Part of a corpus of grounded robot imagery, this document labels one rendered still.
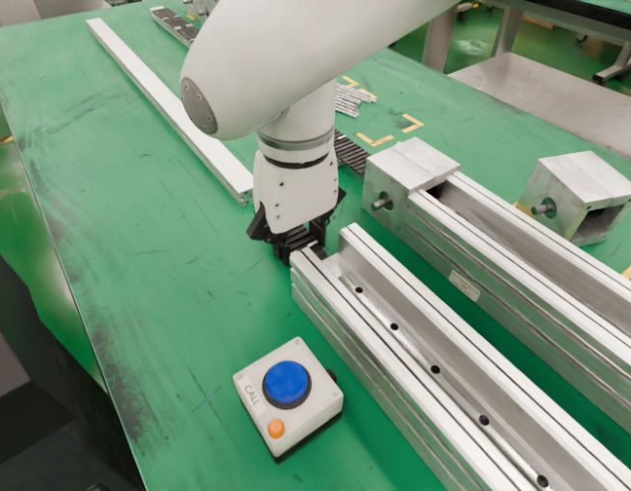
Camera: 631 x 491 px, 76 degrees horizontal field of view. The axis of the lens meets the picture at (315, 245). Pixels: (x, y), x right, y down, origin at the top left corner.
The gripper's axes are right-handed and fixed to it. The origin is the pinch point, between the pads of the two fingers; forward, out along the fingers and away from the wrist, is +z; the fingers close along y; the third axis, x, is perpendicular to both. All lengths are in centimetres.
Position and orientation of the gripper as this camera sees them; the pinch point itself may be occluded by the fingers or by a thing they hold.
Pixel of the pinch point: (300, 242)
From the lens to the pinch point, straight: 55.9
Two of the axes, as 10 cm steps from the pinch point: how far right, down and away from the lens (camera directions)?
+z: 0.0, 6.9, 7.3
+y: -8.2, 4.2, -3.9
